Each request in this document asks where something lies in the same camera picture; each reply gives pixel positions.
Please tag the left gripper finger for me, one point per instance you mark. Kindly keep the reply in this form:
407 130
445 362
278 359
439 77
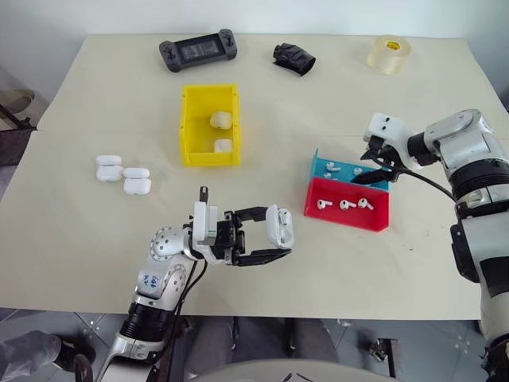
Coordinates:
252 213
264 256

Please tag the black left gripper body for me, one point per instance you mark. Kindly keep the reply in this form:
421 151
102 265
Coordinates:
232 238

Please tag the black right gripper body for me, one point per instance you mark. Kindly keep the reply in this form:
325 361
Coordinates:
385 155

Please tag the white earbud case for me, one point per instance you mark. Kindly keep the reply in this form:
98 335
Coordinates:
220 119
274 227
223 146
137 185
108 171

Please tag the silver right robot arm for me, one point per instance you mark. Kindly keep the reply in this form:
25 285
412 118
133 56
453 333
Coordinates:
465 139

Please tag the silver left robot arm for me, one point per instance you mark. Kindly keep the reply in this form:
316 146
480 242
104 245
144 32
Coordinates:
159 274

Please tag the closed white earbud case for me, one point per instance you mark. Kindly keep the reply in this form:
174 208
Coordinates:
220 119
223 146

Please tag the yellow plastic bin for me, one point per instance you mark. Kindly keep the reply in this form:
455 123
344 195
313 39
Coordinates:
191 135

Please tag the white earbud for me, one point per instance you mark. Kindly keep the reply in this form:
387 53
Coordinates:
333 166
323 204
327 175
358 171
347 204
365 203

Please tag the teal plastic tray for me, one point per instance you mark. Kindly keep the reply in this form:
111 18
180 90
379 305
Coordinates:
348 164

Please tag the red plastic tray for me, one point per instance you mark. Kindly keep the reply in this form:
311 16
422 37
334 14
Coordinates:
342 221

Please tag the clear tape roll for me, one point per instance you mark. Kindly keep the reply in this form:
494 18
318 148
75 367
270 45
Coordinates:
387 55

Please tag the crumpled black glove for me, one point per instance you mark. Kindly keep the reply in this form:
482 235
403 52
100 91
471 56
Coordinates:
294 57

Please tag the black handheld game controller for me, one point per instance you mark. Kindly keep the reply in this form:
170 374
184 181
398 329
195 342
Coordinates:
199 49

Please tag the grey covered shoe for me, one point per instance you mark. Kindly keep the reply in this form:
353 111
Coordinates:
28 354

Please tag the dark bag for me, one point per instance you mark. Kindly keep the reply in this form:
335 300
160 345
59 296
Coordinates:
12 145

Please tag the beige round object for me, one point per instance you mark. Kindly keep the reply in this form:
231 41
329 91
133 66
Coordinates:
16 99

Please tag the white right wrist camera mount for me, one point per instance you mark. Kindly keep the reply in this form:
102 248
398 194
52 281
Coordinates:
387 129

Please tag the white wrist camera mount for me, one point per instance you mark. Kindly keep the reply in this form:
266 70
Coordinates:
387 129
204 223

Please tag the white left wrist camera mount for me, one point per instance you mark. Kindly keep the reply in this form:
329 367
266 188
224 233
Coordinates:
204 223

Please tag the metal floor bracket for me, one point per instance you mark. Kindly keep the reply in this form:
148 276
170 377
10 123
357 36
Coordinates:
383 352

